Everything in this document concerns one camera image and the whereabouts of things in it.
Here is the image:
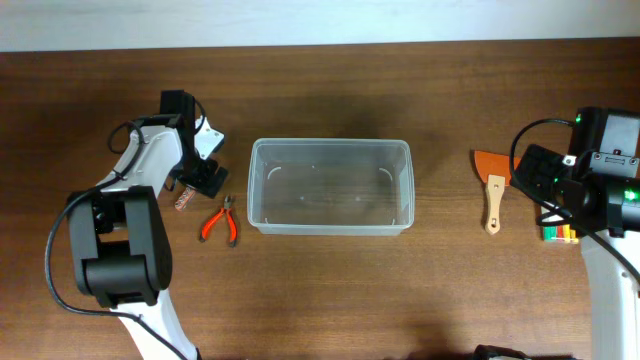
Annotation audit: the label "orange socket bit rail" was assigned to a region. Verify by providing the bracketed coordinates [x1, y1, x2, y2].
[174, 187, 196, 211]

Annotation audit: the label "red scraper wooden handle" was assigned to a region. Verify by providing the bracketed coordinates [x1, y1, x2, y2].
[473, 150, 511, 235]

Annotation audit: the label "clear pack of coloured markers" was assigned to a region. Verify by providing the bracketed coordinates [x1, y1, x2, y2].
[537, 207, 580, 245]

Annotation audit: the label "red handled cutting pliers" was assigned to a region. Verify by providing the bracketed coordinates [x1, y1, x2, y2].
[198, 195, 239, 248]

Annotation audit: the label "clear plastic container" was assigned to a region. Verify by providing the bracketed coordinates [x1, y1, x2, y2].
[247, 138, 416, 237]

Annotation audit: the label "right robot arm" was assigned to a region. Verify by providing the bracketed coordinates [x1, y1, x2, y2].
[509, 107, 639, 360]

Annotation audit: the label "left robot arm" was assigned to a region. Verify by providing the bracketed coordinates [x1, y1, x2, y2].
[60, 90, 228, 359]

